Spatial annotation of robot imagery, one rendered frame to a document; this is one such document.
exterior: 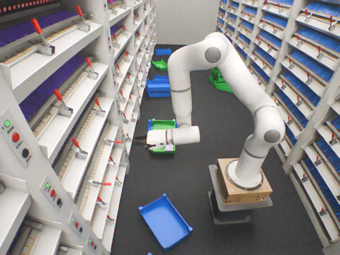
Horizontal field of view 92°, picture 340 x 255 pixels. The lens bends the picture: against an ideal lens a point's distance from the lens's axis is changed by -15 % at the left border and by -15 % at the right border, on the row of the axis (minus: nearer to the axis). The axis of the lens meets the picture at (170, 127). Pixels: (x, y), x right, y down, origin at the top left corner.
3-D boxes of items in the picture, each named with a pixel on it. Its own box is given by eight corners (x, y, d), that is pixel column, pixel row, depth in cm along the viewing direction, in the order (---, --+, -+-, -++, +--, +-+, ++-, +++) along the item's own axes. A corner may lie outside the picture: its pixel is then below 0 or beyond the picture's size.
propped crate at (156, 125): (174, 154, 164) (175, 150, 157) (151, 153, 163) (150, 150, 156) (174, 123, 178) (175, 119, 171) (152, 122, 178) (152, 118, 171)
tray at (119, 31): (130, 38, 147) (136, 22, 139) (111, 66, 100) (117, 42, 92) (107, 30, 142) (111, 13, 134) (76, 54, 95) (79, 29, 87)
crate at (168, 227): (191, 234, 111) (193, 229, 106) (164, 252, 102) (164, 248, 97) (164, 198, 130) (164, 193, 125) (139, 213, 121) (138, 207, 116)
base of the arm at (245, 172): (257, 163, 108) (268, 139, 97) (264, 189, 93) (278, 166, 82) (226, 160, 110) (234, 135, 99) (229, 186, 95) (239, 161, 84)
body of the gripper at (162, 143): (170, 149, 96) (148, 151, 97) (170, 135, 104) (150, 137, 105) (168, 138, 91) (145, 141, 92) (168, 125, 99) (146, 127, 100)
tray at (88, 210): (117, 131, 117) (120, 120, 112) (88, 229, 70) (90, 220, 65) (85, 121, 112) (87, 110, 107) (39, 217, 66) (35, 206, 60)
